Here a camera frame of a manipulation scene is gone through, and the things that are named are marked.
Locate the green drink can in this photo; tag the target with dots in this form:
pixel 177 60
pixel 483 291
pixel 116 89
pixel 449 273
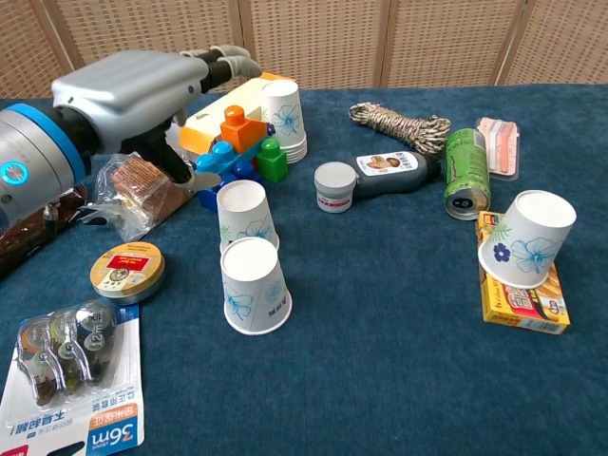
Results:
pixel 468 171

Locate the dark blue toy block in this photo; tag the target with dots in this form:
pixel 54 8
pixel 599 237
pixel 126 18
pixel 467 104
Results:
pixel 240 171

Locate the long white orange box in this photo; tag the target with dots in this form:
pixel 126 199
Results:
pixel 209 123

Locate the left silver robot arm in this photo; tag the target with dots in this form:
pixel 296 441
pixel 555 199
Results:
pixel 33 157

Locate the orange toy building block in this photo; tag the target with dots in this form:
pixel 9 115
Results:
pixel 240 128

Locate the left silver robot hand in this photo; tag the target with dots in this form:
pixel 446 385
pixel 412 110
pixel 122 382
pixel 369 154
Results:
pixel 133 90

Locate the green toy building block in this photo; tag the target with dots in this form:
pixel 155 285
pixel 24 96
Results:
pixel 273 164

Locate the yellow curry box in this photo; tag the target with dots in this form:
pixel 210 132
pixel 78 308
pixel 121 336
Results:
pixel 522 306

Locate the pink cutlery blister pack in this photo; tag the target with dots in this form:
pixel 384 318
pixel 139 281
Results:
pixel 501 147

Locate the bread in clear bag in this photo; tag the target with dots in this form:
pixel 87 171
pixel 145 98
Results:
pixel 138 195

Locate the woven bamboo folding screen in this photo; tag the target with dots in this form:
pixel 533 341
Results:
pixel 332 43

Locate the correction tape blister pack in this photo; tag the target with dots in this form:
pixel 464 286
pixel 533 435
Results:
pixel 71 380

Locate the brown chocolate snack bag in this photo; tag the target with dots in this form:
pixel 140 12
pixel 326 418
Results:
pixel 28 237

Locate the light blue toy block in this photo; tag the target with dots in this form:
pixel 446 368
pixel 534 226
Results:
pixel 221 159

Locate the round gold tin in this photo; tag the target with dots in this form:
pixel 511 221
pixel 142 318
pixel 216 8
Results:
pixel 127 273

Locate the dark grey sauce bottle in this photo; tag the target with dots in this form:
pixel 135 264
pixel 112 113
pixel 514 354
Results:
pixel 389 176

